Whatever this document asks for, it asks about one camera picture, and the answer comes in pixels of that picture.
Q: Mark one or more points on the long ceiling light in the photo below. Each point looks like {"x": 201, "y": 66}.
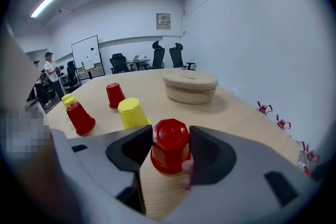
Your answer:
{"x": 44, "y": 4}

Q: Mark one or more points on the grey laptop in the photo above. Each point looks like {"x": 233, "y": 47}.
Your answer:
{"x": 135, "y": 57}

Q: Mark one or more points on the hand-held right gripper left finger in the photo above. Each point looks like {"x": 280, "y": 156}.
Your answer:
{"x": 94, "y": 165}

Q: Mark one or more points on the ceiling security camera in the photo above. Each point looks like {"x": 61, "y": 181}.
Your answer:
{"x": 60, "y": 10}

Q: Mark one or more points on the person's grey sweatshirt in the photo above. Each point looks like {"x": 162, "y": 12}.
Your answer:
{"x": 13, "y": 73}

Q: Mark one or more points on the grey wall electrical panel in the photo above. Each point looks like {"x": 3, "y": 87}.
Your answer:
{"x": 163, "y": 21}

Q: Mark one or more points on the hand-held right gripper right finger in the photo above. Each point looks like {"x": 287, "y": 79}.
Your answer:
{"x": 244, "y": 191}

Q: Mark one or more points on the round dark table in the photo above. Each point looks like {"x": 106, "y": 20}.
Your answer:
{"x": 137, "y": 61}

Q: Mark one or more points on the black office chair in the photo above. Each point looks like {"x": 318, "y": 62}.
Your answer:
{"x": 118, "y": 63}
{"x": 157, "y": 56}
{"x": 71, "y": 73}
{"x": 178, "y": 56}

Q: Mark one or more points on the white whiteboard on stand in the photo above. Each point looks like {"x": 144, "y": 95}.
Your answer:
{"x": 85, "y": 48}

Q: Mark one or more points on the white box appliance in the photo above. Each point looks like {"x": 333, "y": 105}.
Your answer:
{"x": 87, "y": 63}

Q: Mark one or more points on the red paper cup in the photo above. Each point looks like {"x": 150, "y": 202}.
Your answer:
{"x": 114, "y": 95}
{"x": 170, "y": 139}
{"x": 80, "y": 118}

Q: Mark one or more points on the light wooden standing table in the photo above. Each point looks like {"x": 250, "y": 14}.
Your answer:
{"x": 90, "y": 70}

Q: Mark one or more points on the person's right hand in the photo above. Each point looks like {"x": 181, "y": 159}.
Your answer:
{"x": 188, "y": 166}

